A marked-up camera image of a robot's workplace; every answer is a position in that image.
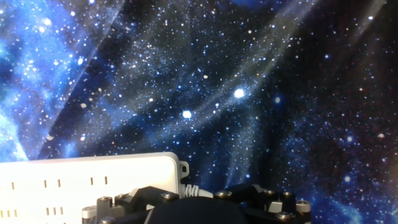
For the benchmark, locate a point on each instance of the white power strip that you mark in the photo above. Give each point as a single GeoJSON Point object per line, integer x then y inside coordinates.
{"type": "Point", "coordinates": [77, 174]}

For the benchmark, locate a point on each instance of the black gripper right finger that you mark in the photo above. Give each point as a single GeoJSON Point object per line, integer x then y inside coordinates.
{"type": "Point", "coordinates": [255, 194]}

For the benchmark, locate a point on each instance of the galaxy and meadow print cloth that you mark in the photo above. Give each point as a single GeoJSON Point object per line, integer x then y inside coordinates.
{"type": "Point", "coordinates": [217, 77]}

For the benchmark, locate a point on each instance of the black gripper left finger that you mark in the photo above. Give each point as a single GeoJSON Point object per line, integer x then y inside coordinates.
{"type": "Point", "coordinates": [136, 199]}

